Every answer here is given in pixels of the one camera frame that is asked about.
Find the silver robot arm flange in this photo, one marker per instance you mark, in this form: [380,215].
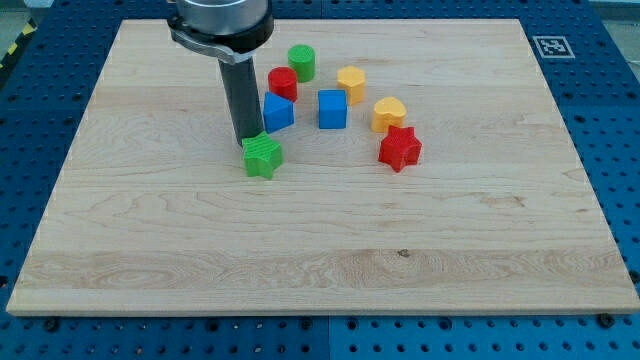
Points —
[229,30]

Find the blue cube block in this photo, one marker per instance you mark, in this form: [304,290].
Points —
[332,108]

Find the white fiducial marker tag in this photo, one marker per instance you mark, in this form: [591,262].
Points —
[553,47]

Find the red star block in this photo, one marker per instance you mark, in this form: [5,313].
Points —
[400,148]

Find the yellow heart block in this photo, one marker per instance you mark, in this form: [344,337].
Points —
[388,111]

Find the yellow hexagon block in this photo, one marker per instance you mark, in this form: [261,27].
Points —
[352,80]

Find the yellow black hazard tape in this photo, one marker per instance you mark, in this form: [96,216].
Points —
[18,46]

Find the green cylinder block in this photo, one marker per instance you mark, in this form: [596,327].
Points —
[301,58]

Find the blue triangle block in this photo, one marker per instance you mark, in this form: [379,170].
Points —
[278,112]

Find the red cylinder block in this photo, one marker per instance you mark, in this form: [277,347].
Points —
[282,81]

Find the wooden board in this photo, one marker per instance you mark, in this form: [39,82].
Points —
[153,213]

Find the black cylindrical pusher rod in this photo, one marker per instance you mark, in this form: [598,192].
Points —
[240,85]

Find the green star block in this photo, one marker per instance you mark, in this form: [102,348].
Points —
[262,155]

